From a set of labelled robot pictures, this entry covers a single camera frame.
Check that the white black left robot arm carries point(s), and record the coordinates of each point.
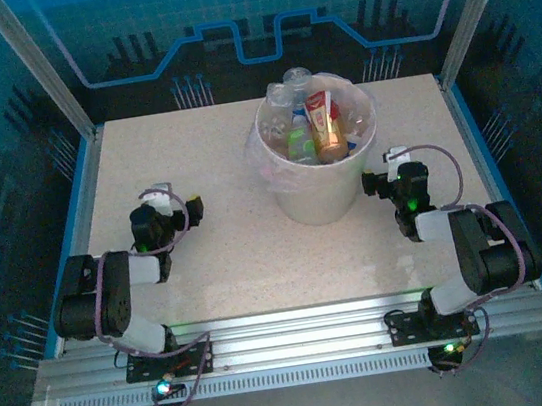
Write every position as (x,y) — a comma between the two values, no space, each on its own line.
(112,296)

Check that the amber tea bottle red label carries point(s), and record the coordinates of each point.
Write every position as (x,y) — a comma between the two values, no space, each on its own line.
(326,129)

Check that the arm base LED board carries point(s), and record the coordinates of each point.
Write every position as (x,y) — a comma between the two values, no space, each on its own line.
(163,389)
(448,349)

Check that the aluminium table side rail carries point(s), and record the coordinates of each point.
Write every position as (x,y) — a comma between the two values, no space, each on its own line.
(84,189)
(492,182)

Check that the white plastic bin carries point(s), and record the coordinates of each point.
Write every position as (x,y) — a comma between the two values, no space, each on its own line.
(320,196)

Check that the aluminium frame post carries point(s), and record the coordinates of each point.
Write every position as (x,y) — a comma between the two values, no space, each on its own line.
(475,7)
(41,68)

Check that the aluminium front rail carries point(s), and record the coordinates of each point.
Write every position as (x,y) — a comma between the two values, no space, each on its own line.
(294,331)

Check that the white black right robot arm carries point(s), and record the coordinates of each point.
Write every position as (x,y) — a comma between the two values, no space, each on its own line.
(485,253)

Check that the green label plastic bottle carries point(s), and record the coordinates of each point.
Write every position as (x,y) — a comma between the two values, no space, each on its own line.
(298,141)

